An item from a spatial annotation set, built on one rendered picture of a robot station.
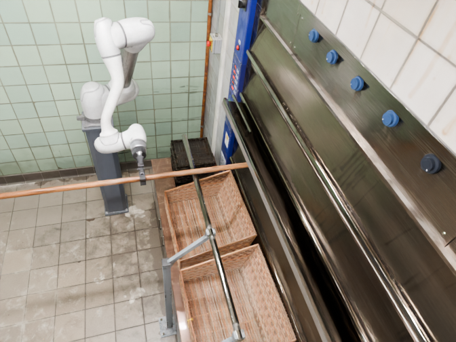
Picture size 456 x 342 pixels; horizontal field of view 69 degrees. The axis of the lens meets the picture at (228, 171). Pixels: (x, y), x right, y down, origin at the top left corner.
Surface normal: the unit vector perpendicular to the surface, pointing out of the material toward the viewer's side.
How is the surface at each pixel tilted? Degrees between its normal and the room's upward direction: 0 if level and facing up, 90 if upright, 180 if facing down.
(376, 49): 90
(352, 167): 70
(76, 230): 0
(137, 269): 0
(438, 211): 90
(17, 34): 90
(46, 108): 90
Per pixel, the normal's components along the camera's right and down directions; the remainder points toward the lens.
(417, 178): -0.96, 0.12
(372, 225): -0.86, -0.11
